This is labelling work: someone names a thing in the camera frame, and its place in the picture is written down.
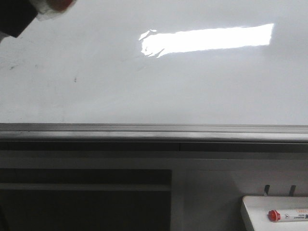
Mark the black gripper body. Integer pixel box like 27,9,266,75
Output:
0,0,38,38

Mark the grey aluminium whiteboard ledge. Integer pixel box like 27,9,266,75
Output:
0,123,308,153

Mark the white whiteboard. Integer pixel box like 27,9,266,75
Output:
0,0,308,125

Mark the left black tray hook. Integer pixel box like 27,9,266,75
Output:
264,184,270,196

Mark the black tray hook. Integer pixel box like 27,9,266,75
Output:
264,184,270,196
289,185,296,197

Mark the white plastic marker tray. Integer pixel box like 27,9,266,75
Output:
241,195,308,231

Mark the right black tray hook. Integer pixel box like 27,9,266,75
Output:
289,185,296,197

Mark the red-capped white marker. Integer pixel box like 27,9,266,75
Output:
268,209,308,222

